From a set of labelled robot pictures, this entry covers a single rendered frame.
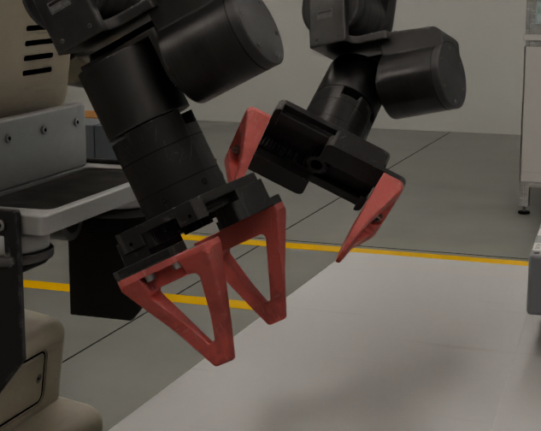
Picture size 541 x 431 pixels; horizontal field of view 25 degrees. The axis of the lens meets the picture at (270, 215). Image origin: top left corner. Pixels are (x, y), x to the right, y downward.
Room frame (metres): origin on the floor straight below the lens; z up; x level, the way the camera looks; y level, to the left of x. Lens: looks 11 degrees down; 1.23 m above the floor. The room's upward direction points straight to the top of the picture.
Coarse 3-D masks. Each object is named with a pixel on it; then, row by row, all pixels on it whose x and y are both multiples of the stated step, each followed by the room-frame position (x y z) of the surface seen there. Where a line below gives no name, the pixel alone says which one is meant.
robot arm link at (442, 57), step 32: (320, 0) 1.10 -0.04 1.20; (320, 32) 1.09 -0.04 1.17; (384, 32) 1.07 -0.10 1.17; (416, 32) 1.06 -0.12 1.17; (384, 64) 1.06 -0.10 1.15; (416, 64) 1.04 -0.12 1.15; (448, 64) 1.04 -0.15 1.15; (384, 96) 1.05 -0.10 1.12; (416, 96) 1.04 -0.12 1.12; (448, 96) 1.03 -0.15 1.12
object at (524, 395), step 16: (528, 320) 1.27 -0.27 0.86; (528, 336) 1.22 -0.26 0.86; (528, 352) 1.16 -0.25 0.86; (512, 368) 1.11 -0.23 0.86; (528, 368) 1.11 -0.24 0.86; (512, 384) 1.07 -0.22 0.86; (528, 384) 1.07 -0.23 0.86; (512, 400) 1.03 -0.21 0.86; (528, 400) 1.03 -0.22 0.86; (496, 416) 0.99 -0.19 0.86; (512, 416) 0.99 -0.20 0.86; (528, 416) 0.99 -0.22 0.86
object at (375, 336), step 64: (384, 256) 1.58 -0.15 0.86; (256, 320) 1.28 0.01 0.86; (320, 320) 1.28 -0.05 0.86; (384, 320) 1.28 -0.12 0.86; (448, 320) 1.28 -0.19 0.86; (512, 320) 1.28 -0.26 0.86; (192, 384) 1.07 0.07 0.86; (256, 384) 1.07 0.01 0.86; (320, 384) 1.07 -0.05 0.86; (384, 384) 1.07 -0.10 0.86; (448, 384) 1.07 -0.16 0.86
